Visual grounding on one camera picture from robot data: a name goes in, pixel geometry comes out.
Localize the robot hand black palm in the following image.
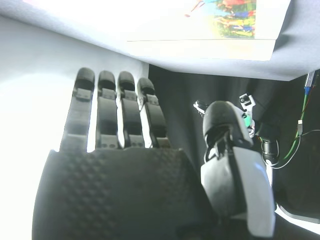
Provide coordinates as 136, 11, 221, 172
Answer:
31, 66, 277, 240

